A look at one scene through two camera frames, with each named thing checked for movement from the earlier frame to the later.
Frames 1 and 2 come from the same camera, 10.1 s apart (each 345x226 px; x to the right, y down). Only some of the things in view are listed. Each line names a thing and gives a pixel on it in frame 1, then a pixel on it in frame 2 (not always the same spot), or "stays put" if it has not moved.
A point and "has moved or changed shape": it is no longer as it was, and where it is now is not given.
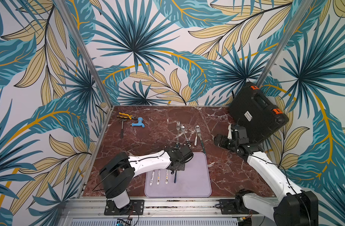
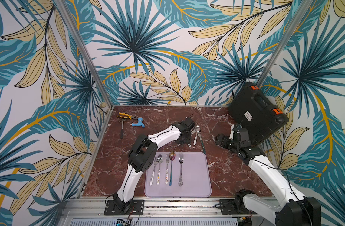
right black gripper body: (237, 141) stays put
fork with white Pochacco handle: (152, 178) stays put
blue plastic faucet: (140, 120) stays put
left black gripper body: (181, 167) to (187, 140)
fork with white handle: (167, 177) stays put
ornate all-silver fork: (178, 126) has moved or changed shape
